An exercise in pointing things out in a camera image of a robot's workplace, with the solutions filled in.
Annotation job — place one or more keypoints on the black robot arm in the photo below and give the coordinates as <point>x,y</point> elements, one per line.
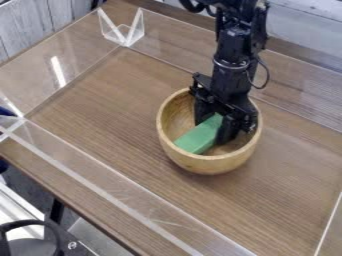
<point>241,33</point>

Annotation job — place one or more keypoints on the green rectangular block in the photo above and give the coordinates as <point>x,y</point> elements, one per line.
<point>199,138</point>

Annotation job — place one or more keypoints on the black table leg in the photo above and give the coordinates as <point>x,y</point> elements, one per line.
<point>56,211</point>

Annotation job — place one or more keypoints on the grey metal base plate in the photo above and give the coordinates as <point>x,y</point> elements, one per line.
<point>72,247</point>

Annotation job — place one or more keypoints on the clear acrylic front barrier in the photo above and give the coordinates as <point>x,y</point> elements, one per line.
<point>139,195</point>

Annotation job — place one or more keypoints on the clear acrylic corner bracket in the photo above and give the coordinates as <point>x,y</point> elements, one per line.
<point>123,34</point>

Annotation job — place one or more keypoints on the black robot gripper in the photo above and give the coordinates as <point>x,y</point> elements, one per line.
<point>222,94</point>

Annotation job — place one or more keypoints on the brown wooden bowl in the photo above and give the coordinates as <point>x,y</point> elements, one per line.
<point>175,120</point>

